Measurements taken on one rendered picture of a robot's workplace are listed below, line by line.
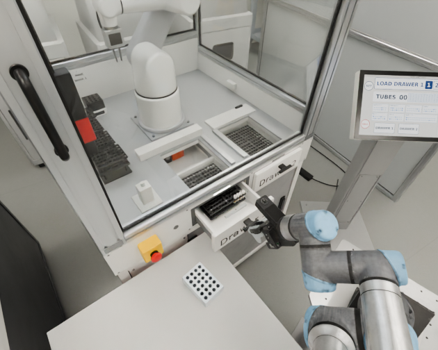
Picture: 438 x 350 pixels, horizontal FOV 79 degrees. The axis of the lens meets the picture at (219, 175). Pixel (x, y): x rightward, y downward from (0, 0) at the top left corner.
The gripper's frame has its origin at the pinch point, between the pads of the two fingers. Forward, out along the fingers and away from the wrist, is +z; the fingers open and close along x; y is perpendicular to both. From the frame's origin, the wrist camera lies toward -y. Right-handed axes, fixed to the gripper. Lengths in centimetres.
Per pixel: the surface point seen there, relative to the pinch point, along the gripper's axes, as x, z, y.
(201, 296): -26.7, 6.5, 11.3
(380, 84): 84, -13, -23
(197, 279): -24.7, 9.9, 6.5
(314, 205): 98, 85, 33
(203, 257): -17.4, 16.9, 3.1
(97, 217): -43, -7, -27
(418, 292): 37, -16, 50
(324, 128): 170, 102, -16
